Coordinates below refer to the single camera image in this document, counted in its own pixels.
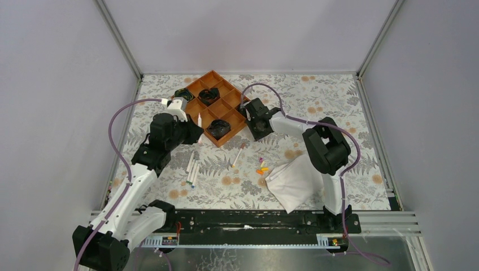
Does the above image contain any white marker pen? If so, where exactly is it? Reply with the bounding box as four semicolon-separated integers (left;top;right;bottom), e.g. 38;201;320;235
231;147;244;168
186;151;194;173

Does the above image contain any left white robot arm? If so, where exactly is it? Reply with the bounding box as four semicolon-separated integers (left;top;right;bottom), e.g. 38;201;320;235
72;113;204;270

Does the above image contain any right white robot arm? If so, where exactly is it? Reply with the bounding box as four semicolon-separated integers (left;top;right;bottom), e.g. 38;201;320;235
239;98;351;216

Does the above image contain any dark green rolled tie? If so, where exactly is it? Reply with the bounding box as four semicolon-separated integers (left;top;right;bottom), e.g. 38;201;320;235
236;104;247;118

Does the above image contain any dark blue rolled tie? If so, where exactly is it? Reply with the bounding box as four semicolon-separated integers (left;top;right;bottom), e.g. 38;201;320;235
206;119;231;140

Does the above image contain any green patterned rolled tie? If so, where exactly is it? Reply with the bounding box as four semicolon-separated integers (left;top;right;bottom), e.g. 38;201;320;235
174;88;195;102

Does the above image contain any orange wooden compartment tray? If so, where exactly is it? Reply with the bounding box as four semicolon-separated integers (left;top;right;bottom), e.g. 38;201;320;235
185;70;249;147

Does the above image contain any white marker green end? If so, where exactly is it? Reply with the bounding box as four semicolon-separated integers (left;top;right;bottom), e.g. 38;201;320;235
186;160;197;185

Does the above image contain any white marker blue end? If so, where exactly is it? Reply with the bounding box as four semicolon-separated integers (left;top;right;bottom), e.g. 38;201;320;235
191;163;199;189

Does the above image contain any white folded cloth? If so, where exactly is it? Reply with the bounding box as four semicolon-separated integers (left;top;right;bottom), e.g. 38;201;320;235
265;154;324;213

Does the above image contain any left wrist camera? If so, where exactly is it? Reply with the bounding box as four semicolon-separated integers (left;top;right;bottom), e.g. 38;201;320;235
166;97;188;122

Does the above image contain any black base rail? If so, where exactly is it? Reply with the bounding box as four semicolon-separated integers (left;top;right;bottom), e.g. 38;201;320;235
154;208;362;248

